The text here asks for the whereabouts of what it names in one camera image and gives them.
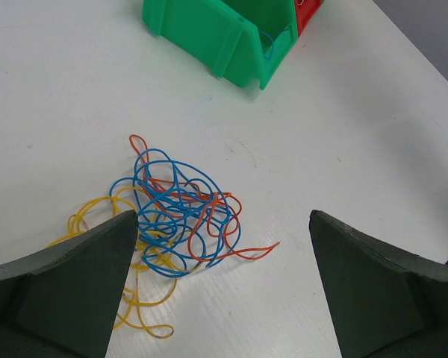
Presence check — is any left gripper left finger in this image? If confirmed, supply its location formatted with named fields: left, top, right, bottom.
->
left=0, top=210, right=137, bottom=357

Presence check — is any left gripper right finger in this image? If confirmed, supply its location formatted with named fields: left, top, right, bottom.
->
left=309, top=210, right=448, bottom=357

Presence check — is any coloured wire bundle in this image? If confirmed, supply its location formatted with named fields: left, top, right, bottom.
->
left=46, top=134, right=281, bottom=340

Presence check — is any near green bin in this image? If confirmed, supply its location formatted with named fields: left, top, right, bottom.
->
left=142, top=0, right=298, bottom=90

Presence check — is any red bin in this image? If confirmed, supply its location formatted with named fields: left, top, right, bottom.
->
left=294, top=0, right=324, bottom=36

